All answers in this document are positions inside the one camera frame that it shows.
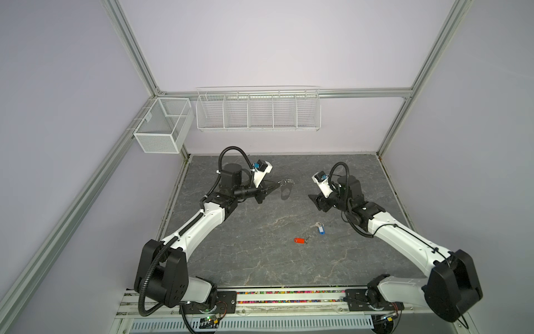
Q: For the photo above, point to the metal keyring with shoe plate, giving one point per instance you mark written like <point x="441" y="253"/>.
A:
<point x="286" y="187"/>

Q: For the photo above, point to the white wire basket long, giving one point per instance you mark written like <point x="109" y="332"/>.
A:
<point x="259" y="108"/>

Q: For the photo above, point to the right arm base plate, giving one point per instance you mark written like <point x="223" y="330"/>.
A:
<point x="361" y="299"/>

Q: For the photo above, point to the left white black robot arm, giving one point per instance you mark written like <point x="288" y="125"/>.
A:
<point x="162" y="278"/>

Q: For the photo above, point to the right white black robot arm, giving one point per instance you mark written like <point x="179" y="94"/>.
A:
<point x="450" y="286"/>

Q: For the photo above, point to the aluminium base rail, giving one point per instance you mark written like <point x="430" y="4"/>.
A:
<point x="300" y="301"/>

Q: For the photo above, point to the aluminium frame profiles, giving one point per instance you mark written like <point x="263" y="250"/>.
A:
<point x="69" y="89"/>

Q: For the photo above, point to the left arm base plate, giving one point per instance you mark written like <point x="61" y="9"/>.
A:
<point x="223" y="302"/>

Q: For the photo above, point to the white vented cable duct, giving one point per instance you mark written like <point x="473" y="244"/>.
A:
<point x="263" y="324"/>

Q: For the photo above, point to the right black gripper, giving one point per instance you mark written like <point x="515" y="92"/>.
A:
<point x="320" y="202"/>

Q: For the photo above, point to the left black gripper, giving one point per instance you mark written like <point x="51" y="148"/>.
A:
<point x="263" y="191"/>

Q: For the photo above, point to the white mesh box basket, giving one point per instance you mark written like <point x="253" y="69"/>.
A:
<point x="165" y="125"/>

